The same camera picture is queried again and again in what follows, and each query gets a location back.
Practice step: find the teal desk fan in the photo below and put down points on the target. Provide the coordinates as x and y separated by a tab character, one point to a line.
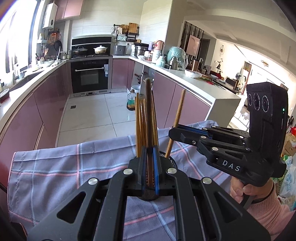
177	55

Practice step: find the white water heater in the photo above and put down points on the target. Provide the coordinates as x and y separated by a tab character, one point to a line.
49	16

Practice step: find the oil bottle on floor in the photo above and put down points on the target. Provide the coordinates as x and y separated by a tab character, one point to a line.
130	104

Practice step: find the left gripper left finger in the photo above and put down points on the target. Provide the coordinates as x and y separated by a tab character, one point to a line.
96	210

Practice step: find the black mesh utensil cup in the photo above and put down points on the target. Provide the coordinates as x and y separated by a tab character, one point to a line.
151	194

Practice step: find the grey plaid tablecloth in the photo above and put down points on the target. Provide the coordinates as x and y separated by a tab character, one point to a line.
40	180

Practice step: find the pink thermos jug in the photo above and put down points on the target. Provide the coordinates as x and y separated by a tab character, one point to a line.
158	48

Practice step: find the black wall spice rack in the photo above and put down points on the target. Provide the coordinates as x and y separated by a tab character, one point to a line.
126	33

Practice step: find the pink upper cabinet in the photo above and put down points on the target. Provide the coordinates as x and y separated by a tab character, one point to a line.
68	9

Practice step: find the pink sleeve forearm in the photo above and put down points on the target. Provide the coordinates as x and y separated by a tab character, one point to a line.
276	218

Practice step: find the black built-in oven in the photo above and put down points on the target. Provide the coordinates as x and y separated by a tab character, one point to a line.
91	74

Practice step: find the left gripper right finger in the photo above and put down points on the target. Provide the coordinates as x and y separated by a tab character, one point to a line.
204	211

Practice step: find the black lidded wok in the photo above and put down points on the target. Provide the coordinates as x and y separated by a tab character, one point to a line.
79	51

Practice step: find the silver rice cooker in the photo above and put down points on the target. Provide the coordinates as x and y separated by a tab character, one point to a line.
119	50

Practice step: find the black tracking camera right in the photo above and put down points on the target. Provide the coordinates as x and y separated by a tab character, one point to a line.
268	108

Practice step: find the wooden chopstick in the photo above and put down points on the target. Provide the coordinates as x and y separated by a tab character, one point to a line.
137	126
149	125
141	123
176	122
154	123
144	121

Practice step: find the kitchen window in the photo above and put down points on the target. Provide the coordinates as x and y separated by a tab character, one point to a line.
16	35

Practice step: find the person right hand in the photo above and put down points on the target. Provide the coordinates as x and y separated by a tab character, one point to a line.
238	189

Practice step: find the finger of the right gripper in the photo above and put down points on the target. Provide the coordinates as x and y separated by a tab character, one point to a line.
204	139
237	138

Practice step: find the white ceramic pot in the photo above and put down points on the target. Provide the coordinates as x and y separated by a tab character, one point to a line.
100	50

